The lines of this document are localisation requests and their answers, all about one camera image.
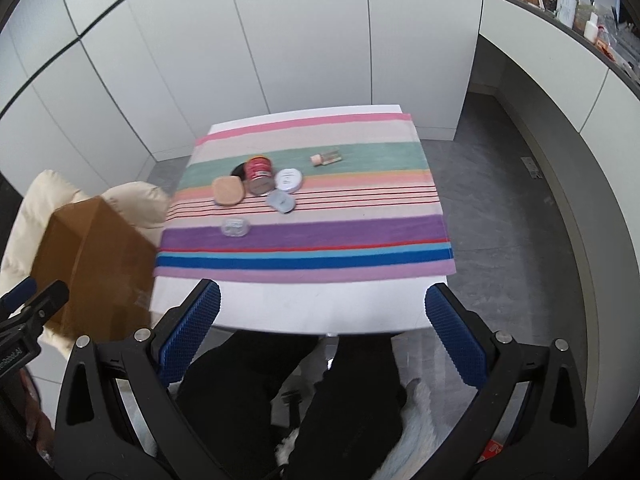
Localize person's left hand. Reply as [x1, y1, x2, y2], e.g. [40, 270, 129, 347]
[1, 367, 54, 468]

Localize small pink-capped glass bottle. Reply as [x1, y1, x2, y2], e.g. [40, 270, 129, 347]
[310, 150, 343, 167]

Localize black round puff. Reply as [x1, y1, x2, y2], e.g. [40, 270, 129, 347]
[231, 162, 246, 181]

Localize white round compact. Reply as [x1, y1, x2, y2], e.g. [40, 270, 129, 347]
[274, 168, 304, 193]

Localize peach makeup sponge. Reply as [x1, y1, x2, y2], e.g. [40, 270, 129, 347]
[212, 176, 245, 207]

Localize person's black trousers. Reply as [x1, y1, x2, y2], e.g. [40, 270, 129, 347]
[176, 330, 407, 479]

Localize brown cardboard box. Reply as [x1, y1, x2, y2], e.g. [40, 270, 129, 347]
[30, 196, 156, 342]

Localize red tin can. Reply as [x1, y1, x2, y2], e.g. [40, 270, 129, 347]
[244, 155, 276, 196]

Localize grey-blue plastic case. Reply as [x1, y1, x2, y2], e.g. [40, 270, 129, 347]
[266, 190, 296, 214]

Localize striped colourful cloth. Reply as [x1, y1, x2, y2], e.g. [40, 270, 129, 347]
[155, 112, 456, 284]

